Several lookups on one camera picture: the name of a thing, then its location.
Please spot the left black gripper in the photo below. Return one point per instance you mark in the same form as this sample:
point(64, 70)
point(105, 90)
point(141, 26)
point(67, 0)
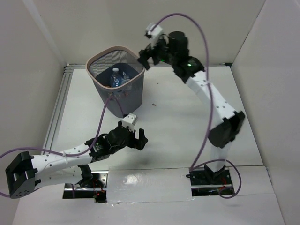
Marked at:
point(133, 140)

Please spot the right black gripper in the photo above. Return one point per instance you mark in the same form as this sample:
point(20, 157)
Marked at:
point(150, 51)

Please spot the bottle green white label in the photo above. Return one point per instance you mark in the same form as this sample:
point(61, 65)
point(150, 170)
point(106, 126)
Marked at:
point(116, 78)

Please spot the clear bottle blue label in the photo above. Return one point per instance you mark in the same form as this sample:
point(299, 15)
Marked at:
point(125, 78)

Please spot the bottle red label red cap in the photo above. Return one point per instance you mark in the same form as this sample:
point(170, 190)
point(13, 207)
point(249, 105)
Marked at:
point(120, 94)

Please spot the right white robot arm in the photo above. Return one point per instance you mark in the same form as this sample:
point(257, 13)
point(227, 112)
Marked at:
point(224, 121)

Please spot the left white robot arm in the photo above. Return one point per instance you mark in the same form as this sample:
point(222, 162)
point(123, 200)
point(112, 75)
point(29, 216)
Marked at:
point(27, 173)

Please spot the grey mesh waste bin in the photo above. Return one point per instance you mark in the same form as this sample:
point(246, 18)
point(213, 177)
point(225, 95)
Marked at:
point(100, 68)

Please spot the silver tape sheet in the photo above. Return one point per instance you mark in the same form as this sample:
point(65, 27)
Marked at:
point(148, 186)

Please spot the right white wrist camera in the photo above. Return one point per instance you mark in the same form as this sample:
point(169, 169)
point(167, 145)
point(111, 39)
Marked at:
point(153, 33)

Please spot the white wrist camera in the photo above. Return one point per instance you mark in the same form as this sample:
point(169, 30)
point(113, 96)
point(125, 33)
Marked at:
point(153, 33)
point(129, 122)

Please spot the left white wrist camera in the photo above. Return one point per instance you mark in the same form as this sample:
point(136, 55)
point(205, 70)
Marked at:
point(129, 122)

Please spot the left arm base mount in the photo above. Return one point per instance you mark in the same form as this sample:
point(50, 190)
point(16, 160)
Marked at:
point(95, 189)

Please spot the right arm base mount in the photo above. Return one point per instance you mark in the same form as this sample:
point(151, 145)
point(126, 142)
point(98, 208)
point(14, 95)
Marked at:
point(204, 182)

